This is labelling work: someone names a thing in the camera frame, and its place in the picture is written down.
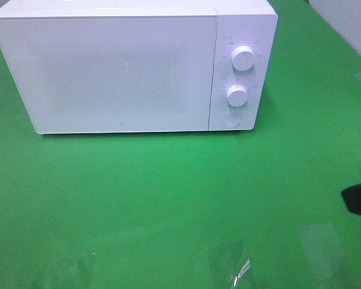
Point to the round white door button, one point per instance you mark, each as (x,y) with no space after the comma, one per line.
(232,120)

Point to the white microwave door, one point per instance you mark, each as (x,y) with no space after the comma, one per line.
(112,74)

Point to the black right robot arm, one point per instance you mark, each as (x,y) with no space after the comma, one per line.
(352,198)

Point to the lower white microwave knob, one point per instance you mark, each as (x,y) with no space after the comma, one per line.
(237,95)

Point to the white microwave knob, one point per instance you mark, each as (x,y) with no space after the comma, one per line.
(243,58)
(237,95)

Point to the upper white microwave knob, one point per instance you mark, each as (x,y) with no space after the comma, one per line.
(243,58)

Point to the white microwave oven body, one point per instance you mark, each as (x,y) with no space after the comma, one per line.
(251,23)

